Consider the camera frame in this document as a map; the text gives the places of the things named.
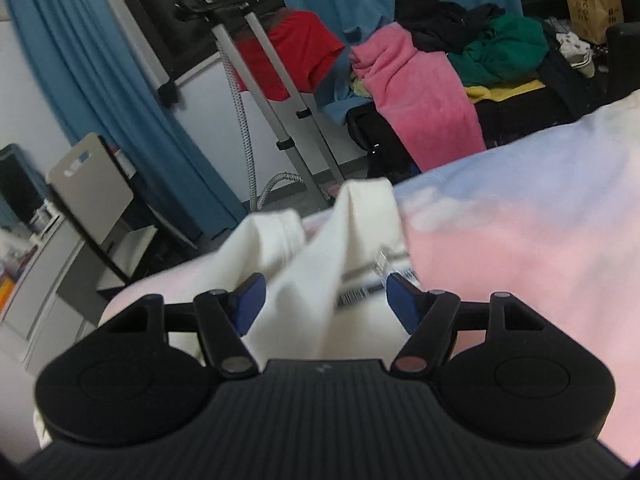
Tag green garment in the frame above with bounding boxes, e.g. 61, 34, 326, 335
447, 13, 549, 87

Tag white zip-up jacket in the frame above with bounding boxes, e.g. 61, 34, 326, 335
31, 176, 421, 451

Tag black sofa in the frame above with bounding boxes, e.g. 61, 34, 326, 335
346, 0, 639, 183

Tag wavy frame mirror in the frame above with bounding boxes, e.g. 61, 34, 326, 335
0, 143, 48, 230

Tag blue curtain left panel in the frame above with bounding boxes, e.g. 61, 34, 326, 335
6, 0, 246, 238

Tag pink garment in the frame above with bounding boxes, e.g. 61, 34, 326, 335
349, 23, 486, 172

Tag white dresser desk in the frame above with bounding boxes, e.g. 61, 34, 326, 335
1, 218, 106, 376

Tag red garment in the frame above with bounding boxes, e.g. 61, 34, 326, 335
235, 9, 345, 102

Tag beige black chair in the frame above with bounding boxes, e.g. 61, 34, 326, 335
46, 133, 198, 301

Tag brown paper bag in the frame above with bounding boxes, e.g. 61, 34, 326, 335
567, 0, 624, 44

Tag black garment pile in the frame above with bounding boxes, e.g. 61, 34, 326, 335
395, 0, 506, 54

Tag pastel rainbow bed blanket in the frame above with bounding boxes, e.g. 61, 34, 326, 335
392, 94, 639, 463

